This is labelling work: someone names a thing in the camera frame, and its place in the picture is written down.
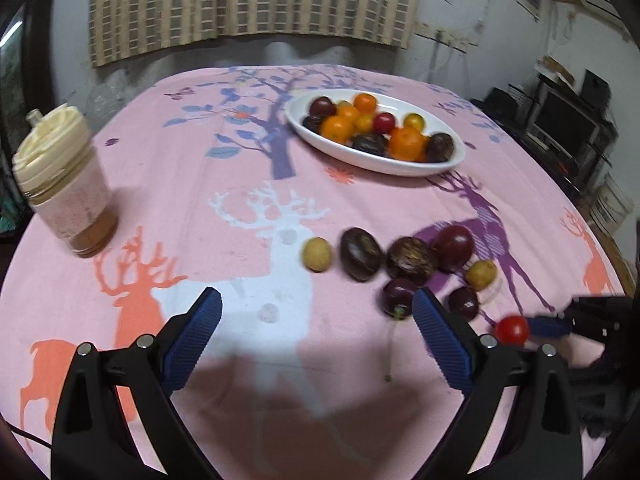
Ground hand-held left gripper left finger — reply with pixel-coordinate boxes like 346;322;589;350
50;286;223;480

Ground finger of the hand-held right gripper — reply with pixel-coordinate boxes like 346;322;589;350
525;314;576;337

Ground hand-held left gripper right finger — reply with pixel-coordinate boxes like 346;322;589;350
412;287;585;480

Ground tan longan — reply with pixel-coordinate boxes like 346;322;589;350
465;259;498;292
301;238;334;273

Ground dark brown passion fruit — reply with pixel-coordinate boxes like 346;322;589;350
340;227;385;282
385;235;441;285
352;132;387;157

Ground dark red plum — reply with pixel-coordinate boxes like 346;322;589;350
432;225;476;273

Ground white oval plate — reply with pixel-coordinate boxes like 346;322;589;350
285;89;467;177

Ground pink deer-print tablecloth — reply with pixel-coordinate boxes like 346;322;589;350
0;62;629;480

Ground white bucket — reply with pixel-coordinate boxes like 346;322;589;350
589;174;634;235

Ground black metal rack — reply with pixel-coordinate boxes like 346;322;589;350
510;72;618;196

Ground clear jar with cream lid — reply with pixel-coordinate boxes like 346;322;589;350
12;104;120;259

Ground computer monitor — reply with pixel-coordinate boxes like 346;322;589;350
531;84;601;150

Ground black hat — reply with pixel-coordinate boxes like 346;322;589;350
484;87;522;117

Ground black speaker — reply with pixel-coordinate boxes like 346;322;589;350
580;70;612;107

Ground beige checked curtain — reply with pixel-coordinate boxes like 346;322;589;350
89;0;426;69

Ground dark framed picture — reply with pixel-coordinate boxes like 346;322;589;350
0;2;28;116

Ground black cable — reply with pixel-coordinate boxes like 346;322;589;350
4;422;53;450

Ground wooden wall shelf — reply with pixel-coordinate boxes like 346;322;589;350
536;56;577;85

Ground white wall sockets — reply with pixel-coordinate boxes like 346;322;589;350
432;29;473;53

